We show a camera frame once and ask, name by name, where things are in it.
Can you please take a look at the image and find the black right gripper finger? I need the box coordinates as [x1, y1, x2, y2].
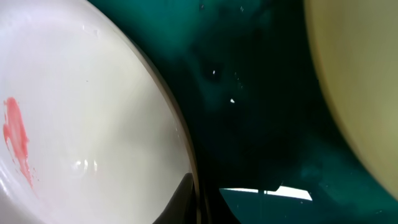
[154, 173, 196, 224]

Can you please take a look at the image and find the white plate with red stain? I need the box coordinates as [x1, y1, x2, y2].
[1, 0, 201, 223]

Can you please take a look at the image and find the teal plastic tray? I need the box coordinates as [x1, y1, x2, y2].
[86, 0, 398, 224]

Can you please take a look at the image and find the yellow plate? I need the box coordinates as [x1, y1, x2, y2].
[303, 0, 397, 196]

